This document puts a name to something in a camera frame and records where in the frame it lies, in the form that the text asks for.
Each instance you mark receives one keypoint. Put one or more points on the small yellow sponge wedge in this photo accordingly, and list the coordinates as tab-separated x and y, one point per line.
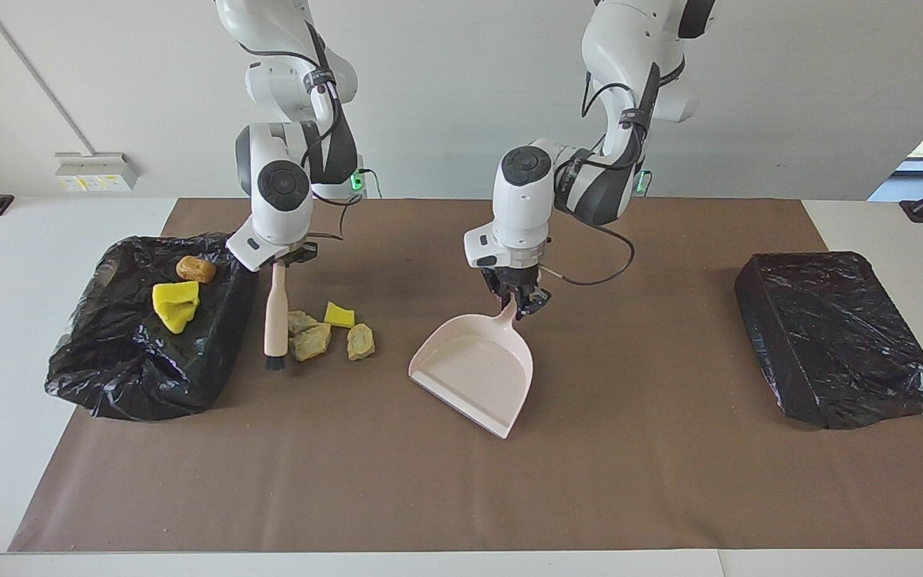
339	316

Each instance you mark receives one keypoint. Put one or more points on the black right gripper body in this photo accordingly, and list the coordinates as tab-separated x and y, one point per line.
300	255

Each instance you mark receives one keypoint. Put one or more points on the brown paper table mat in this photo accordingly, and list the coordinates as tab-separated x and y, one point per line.
461	497

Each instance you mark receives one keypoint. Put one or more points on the beige plastic dustpan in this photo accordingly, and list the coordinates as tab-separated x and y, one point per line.
473	373

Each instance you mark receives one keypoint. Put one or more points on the white wall outlet box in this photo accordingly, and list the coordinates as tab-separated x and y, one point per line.
97	171

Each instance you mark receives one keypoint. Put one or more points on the crumpled black bag lined bin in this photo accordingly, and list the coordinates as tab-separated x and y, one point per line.
133	369

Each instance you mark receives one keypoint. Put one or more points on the notched yellow sponge piece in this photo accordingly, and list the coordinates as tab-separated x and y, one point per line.
179	322

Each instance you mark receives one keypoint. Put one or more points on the beige hand brush black bristles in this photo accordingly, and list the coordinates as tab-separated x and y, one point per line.
276	320

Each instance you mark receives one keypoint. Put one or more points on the smooth black bag lined bin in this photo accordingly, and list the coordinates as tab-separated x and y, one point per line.
838	336

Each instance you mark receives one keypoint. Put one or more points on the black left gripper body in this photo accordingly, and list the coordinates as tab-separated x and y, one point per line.
513	280

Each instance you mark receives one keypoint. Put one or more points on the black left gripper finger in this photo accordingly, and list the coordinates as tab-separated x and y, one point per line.
532	303
505	301

